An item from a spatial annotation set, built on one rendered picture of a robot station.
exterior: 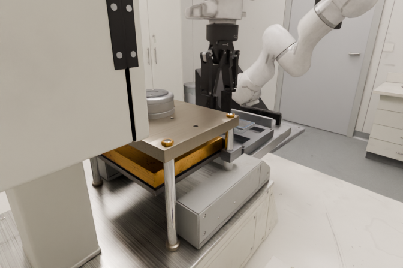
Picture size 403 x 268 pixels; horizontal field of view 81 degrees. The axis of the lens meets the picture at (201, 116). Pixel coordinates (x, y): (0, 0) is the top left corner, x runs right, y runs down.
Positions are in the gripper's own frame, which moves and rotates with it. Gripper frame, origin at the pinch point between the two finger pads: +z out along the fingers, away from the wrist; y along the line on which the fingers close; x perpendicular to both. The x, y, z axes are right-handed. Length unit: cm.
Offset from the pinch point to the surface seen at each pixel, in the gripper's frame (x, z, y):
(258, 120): -3.5, 7.3, 16.5
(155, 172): -9.9, 1.5, -29.3
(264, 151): -11.0, 11.2, 5.6
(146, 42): 199, -10, 128
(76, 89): -15.9, -13.7, -40.7
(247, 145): -9.6, 7.5, -1.0
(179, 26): 195, -30, 178
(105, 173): 12.1, 12.3, -26.4
